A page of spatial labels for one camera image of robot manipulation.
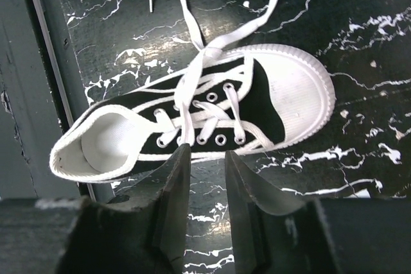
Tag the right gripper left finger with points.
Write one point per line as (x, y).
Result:
(144, 232)

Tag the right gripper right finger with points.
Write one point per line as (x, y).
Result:
(273, 231)

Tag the black white sneaker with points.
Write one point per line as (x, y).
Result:
(247, 100)

